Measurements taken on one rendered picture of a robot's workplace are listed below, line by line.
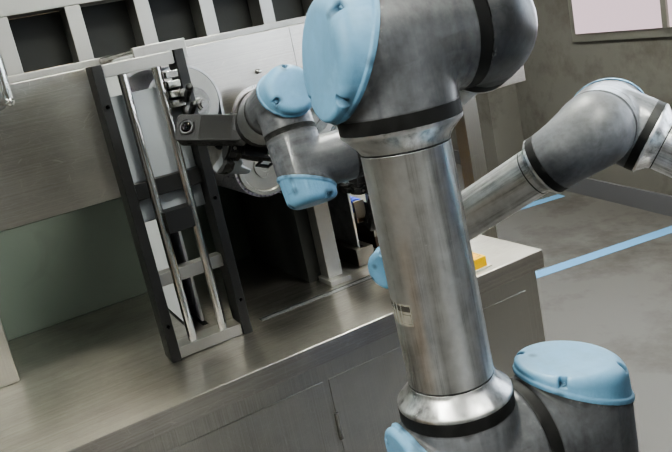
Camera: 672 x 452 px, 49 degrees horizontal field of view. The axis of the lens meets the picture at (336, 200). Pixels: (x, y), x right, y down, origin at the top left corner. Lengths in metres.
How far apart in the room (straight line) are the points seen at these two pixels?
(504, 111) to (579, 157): 4.41
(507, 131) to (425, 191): 4.89
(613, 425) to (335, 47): 0.47
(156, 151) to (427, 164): 0.77
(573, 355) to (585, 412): 0.07
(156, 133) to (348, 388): 0.58
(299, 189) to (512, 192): 0.34
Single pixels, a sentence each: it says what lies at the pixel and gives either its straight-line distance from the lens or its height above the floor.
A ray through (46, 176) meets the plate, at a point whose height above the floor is 1.23.
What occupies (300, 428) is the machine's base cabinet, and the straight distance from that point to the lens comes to 1.39.
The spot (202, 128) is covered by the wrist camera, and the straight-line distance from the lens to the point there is 1.19.
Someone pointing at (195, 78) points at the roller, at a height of 1.38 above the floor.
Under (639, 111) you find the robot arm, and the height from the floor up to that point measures 1.21.
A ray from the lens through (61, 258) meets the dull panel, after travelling 1.79.
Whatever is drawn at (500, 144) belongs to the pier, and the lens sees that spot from 5.52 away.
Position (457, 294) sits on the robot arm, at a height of 1.17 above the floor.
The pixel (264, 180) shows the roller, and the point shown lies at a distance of 1.54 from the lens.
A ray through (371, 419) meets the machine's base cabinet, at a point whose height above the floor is 0.70.
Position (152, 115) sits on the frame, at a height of 1.34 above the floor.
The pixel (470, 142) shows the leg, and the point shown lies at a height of 0.97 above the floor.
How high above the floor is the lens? 1.44
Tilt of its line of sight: 14 degrees down
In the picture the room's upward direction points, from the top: 12 degrees counter-clockwise
